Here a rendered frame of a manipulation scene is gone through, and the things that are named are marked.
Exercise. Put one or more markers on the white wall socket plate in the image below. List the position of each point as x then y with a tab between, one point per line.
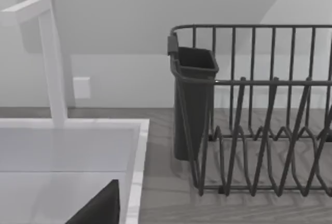
81	87

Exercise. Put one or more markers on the tall white tap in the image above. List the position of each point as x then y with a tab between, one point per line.
52	60

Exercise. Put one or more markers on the white sink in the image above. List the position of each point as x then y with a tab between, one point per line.
64	156

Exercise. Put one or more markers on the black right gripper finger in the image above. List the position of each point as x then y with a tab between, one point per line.
103	206

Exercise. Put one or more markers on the dark grey cutlery holder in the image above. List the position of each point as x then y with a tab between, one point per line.
192	104

